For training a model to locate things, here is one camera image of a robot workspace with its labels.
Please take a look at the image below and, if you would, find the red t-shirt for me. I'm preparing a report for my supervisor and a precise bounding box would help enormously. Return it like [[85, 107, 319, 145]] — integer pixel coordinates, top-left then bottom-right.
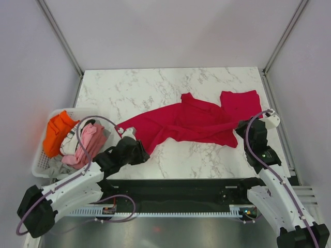
[[118, 93, 238, 154], [220, 90, 262, 121]]

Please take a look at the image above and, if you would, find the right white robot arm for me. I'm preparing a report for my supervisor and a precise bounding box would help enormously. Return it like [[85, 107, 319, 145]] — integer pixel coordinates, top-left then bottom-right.
[[235, 119, 330, 247]]

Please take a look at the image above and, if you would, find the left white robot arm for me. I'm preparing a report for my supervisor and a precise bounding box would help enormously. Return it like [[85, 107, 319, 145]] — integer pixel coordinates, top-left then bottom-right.
[[16, 137, 150, 238]]

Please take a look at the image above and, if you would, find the folded red t-shirt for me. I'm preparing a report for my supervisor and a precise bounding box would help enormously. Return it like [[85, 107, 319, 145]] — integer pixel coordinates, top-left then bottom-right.
[[220, 90, 262, 121]]

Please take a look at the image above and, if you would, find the pink t-shirt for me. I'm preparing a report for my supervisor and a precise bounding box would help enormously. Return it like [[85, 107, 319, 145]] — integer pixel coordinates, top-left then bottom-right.
[[62, 122, 107, 169]]

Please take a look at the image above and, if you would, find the white printed t-shirt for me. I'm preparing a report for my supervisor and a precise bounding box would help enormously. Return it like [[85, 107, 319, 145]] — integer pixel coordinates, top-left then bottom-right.
[[59, 122, 85, 156]]

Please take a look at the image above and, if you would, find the grey t-shirt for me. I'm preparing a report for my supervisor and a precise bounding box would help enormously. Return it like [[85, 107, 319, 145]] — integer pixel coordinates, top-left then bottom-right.
[[45, 155, 72, 178]]

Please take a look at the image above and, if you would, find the orange t-shirt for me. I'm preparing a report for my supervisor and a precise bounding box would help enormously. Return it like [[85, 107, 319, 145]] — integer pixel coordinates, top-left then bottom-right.
[[42, 111, 79, 158]]

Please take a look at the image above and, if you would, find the white plastic laundry basket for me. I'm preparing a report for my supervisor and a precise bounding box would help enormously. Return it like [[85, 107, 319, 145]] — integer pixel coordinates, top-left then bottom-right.
[[32, 107, 106, 178]]

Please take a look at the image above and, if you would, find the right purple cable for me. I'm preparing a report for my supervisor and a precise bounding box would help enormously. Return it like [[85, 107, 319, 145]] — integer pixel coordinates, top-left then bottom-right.
[[243, 109, 321, 248]]

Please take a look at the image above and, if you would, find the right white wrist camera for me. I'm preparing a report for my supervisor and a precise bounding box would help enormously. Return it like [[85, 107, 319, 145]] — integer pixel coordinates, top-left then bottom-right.
[[261, 109, 281, 130]]

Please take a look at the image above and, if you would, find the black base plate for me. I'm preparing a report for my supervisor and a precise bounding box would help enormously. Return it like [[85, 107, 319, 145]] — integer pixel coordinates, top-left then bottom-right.
[[99, 177, 265, 211]]

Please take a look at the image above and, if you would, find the white slotted cable duct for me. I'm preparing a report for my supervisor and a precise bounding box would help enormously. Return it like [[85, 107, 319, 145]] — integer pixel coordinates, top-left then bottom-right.
[[67, 205, 259, 218]]

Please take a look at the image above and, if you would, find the right aluminium frame post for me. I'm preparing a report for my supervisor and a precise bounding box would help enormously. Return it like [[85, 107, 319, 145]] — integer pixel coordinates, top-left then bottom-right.
[[262, 0, 310, 77]]

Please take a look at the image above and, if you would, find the aluminium frame post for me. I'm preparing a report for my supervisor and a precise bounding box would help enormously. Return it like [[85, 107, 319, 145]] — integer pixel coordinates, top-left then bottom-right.
[[262, 0, 310, 77], [36, 0, 84, 79]]

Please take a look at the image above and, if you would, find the left aluminium frame post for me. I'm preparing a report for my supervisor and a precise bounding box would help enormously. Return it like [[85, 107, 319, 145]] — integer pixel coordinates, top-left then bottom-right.
[[36, 0, 84, 79]]

